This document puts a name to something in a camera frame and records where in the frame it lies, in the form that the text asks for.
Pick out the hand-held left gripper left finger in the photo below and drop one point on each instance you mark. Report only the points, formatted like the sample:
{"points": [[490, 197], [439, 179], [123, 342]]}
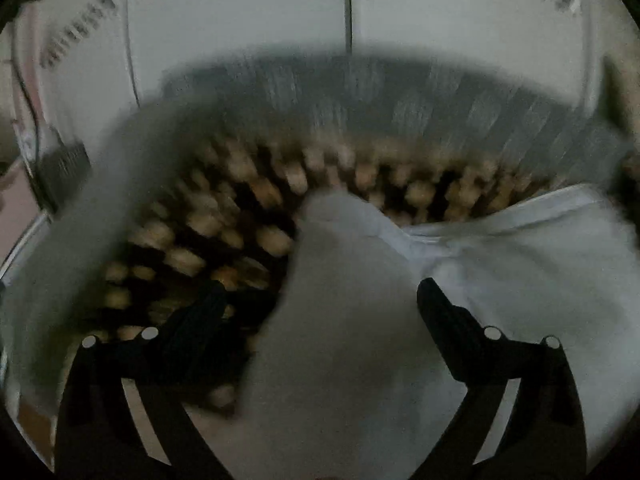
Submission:
{"points": [[195, 325]]}

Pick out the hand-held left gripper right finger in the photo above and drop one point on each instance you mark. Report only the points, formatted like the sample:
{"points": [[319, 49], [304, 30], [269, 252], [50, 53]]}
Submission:
{"points": [[442, 317]]}

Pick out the large white padded garment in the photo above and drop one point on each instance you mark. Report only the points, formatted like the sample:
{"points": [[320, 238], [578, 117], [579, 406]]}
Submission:
{"points": [[360, 350]]}

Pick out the dark floral blanket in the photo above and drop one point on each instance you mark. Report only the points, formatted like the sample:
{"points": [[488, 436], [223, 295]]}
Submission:
{"points": [[240, 210]]}

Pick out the grey cloth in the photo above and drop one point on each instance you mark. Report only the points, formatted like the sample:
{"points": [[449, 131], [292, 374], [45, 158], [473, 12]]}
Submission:
{"points": [[80, 240]]}

